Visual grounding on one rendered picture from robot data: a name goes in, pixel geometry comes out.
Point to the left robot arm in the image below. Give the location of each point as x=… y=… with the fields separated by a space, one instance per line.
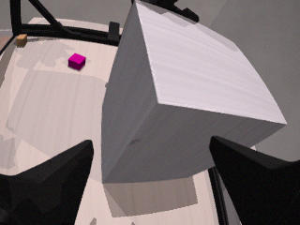
x=162 y=3

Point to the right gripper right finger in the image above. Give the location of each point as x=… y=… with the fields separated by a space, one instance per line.
x=262 y=188

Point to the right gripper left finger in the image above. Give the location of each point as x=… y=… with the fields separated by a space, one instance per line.
x=51 y=192

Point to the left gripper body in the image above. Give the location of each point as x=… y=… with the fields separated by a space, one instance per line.
x=185 y=12

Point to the magenta cube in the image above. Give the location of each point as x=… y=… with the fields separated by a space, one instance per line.
x=76 y=61

